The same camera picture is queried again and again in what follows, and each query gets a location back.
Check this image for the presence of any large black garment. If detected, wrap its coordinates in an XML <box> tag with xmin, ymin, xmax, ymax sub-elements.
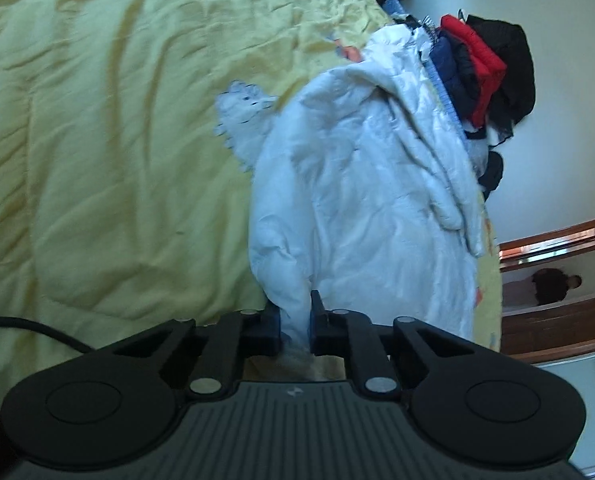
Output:
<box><xmin>465</xmin><ymin>14</ymin><xmax>536</xmax><ymax>147</ymax></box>

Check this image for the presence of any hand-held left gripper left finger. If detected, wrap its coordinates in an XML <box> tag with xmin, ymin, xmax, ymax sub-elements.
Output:
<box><xmin>111</xmin><ymin>305</ymin><xmax>283</xmax><ymax>402</ymax></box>

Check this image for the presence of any yellow printed blanket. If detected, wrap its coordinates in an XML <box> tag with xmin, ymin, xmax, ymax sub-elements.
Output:
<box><xmin>0</xmin><ymin>0</ymin><xmax>503</xmax><ymax>401</ymax></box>

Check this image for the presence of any wooden door frame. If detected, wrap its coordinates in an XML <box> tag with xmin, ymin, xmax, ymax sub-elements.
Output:
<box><xmin>497</xmin><ymin>211</ymin><xmax>595</xmax><ymax>363</ymax></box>

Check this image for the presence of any navy puffer jacket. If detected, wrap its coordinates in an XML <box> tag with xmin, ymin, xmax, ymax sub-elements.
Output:
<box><xmin>430</xmin><ymin>35</ymin><xmax>483</xmax><ymax>126</ymax></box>

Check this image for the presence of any white puffer jacket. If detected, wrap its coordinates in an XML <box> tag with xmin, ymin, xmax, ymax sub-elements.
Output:
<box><xmin>213</xmin><ymin>25</ymin><xmax>489</xmax><ymax>356</ymax></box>

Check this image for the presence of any black cable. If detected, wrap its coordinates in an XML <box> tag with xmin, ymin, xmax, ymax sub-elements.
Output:
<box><xmin>0</xmin><ymin>316</ymin><xmax>94</xmax><ymax>354</ymax></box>

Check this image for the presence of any white patterned panel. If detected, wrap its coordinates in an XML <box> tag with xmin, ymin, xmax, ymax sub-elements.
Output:
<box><xmin>530</xmin><ymin>345</ymin><xmax>595</xmax><ymax>477</ymax></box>

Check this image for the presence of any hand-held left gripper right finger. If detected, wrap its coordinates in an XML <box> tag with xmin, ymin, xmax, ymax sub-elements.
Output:
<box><xmin>310</xmin><ymin>290</ymin><xmax>479</xmax><ymax>402</ymax></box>

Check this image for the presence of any light blue knit cloth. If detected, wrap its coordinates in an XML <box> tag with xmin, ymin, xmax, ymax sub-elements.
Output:
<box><xmin>425</xmin><ymin>60</ymin><xmax>471</xmax><ymax>140</ymax></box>

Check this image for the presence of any small black garment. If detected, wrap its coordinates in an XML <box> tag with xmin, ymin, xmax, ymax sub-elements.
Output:
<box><xmin>477</xmin><ymin>151</ymin><xmax>505</xmax><ymax>202</ymax></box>

